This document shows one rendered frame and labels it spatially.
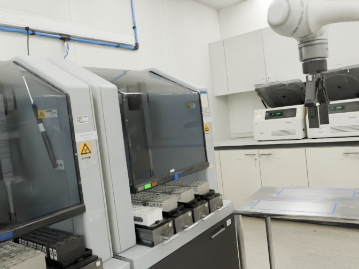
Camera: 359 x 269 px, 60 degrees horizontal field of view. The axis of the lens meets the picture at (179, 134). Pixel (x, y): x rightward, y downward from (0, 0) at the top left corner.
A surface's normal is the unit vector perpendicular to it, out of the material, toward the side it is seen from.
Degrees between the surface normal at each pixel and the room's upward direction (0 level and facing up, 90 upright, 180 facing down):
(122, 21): 90
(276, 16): 88
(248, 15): 90
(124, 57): 90
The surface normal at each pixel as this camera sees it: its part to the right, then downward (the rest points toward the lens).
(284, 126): -0.63, 0.11
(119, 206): 0.79, -0.06
